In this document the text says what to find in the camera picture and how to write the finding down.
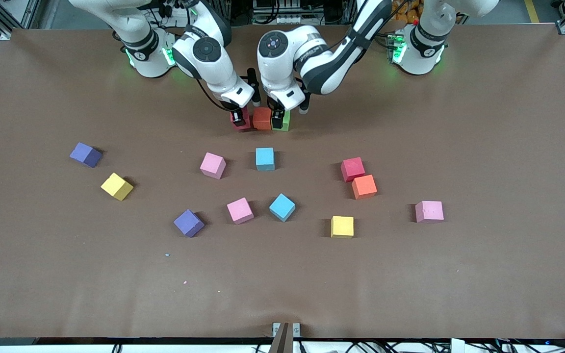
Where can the purple foam cube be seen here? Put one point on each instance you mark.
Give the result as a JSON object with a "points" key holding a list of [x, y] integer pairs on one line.
{"points": [[85, 154], [188, 222]]}

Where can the blue foam cube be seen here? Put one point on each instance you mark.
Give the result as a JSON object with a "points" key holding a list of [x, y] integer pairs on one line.
{"points": [[281, 206], [265, 158]]}

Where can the white power strip with plugs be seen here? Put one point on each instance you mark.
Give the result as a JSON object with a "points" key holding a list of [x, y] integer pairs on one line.
{"points": [[177, 14]]}

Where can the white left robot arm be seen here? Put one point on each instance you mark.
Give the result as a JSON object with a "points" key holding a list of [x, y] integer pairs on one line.
{"points": [[282, 54]]}

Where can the red foam cube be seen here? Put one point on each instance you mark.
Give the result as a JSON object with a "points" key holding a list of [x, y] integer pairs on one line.
{"points": [[247, 122], [352, 168]]}

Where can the green foam cube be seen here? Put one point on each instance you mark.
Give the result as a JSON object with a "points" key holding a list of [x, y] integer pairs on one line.
{"points": [[287, 121]]}

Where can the pink foam cube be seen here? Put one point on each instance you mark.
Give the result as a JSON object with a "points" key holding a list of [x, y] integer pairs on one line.
{"points": [[429, 211], [213, 165], [240, 210]]}

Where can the orange foam cube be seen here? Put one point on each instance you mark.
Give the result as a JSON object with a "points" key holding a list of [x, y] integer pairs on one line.
{"points": [[262, 119], [364, 186]]}

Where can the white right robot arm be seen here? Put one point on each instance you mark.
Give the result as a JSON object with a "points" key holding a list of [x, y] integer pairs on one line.
{"points": [[206, 51]]}

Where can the long white socket strip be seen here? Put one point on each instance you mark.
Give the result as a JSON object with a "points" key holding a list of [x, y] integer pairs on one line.
{"points": [[285, 19]]}

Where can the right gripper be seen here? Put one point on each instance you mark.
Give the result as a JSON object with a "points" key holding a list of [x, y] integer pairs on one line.
{"points": [[236, 115]]}

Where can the yellow foam cube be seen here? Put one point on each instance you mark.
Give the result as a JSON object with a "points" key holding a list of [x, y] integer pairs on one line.
{"points": [[115, 185], [342, 226]]}

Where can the orange snack bag pile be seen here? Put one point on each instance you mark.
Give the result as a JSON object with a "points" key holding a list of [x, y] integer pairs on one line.
{"points": [[407, 10]]}

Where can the brown paper table cover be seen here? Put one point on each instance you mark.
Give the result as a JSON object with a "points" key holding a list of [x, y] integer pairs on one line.
{"points": [[282, 294]]}

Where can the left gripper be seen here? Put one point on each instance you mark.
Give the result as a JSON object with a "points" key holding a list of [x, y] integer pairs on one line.
{"points": [[277, 116]]}

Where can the metal bracket with wooden post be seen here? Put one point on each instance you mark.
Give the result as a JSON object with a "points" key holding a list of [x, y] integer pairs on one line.
{"points": [[282, 338]]}

